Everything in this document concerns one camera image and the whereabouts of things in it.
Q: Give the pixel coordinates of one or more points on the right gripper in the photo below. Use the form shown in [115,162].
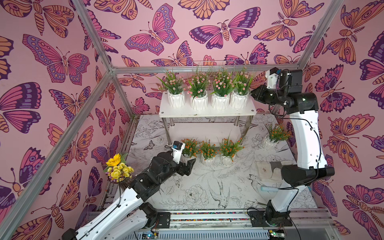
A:
[261,94]

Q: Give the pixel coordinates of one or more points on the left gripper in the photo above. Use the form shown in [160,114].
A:
[188,167]

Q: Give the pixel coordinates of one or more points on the orange flower pot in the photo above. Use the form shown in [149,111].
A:
[191,147]
[276,134]
[207,152]
[229,149]

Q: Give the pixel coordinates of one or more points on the pink flower pot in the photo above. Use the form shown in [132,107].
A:
[174,85]
[197,90]
[223,86]
[240,94]

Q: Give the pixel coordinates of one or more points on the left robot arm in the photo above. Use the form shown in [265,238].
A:
[131,211]

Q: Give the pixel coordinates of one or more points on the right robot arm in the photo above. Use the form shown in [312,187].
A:
[284,89]

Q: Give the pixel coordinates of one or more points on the white two-tier rack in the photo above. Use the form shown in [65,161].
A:
[202,131]

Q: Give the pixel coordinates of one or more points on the yellow flower bouquet vase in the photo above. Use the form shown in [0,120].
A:
[117,169]

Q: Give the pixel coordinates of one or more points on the light blue scoop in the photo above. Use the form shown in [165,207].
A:
[268,189]

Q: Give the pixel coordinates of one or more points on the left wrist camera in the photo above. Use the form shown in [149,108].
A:
[177,149]

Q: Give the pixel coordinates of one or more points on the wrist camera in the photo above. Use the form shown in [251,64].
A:
[272,77]
[177,149]

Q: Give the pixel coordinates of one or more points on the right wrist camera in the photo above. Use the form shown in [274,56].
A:
[272,77]

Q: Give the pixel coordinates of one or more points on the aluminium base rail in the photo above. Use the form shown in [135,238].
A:
[212,225]

